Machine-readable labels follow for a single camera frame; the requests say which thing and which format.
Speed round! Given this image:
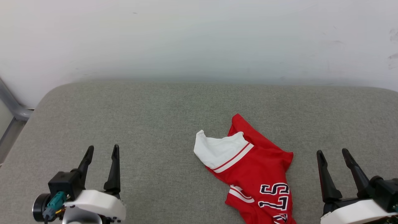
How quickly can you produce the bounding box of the red and white jersey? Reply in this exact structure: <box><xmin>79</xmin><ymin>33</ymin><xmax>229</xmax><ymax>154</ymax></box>
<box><xmin>193</xmin><ymin>114</ymin><xmax>296</xmax><ymax>224</ymax></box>

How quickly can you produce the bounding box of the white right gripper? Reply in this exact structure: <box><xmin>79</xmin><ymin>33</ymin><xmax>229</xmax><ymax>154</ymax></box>
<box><xmin>317</xmin><ymin>148</ymin><xmax>398</xmax><ymax>224</ymax></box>

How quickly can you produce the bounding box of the grey fabric sofa seat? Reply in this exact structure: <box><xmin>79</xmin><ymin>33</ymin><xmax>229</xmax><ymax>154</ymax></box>
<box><xmin>0</xmin><ymin>80</ymin><xmax>398</xmax><ymax>224</ymax></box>

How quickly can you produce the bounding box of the teal connector with cable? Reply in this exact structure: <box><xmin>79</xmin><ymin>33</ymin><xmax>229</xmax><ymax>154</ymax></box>
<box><xmin>43</xmin><ymin>191</ymin><xmax>67</xmax><ymax>224</ymax></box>

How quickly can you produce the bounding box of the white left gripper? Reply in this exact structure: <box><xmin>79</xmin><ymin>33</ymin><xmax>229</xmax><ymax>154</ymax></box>
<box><xmin>62</xmin><ymin>144</ymin><xmax>127</xmax><ymax>224</ymax></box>

